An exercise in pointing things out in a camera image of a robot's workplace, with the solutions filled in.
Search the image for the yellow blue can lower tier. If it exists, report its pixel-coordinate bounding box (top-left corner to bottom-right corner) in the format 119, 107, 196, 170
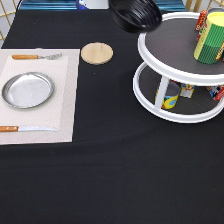
161, 81, 180, 110

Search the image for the yellow blue box lower tier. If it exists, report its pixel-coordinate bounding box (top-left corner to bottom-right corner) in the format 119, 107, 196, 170
180, 84, 195, 98

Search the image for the wooden handled knife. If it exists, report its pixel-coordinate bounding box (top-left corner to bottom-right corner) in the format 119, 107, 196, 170
0, 126, 57, 132

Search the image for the beige woven placemat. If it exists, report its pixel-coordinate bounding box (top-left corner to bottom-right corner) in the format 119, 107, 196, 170
0, 49, 80, 145

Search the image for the black ridged bowl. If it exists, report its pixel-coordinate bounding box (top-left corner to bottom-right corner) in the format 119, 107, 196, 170
109, 0, 162, 33

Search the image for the round wooden coaster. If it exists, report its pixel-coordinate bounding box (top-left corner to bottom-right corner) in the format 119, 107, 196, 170
81, 42, 113, 65

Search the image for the yellow green cylinder container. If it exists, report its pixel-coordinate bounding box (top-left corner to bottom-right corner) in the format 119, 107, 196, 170
194, 12, 224, 64

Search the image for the red box lower tier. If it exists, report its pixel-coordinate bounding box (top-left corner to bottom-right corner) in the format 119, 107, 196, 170
207, 85, 224, 101

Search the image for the wooden handled fork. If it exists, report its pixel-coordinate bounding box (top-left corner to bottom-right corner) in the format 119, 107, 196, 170
12, 53, 62, 60

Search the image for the red butter box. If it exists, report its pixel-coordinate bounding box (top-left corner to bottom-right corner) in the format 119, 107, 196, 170
195, 10, 207, 31

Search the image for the round silver metal plate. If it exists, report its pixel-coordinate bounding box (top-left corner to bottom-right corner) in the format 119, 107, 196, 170
2, 72, 54, 109

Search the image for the white two-tier lazy Susan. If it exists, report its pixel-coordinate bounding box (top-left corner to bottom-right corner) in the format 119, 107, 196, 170
133, 12, 224, 123

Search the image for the wooden lattice fence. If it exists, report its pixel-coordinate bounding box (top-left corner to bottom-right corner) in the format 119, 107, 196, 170
0, 0, 20, 45

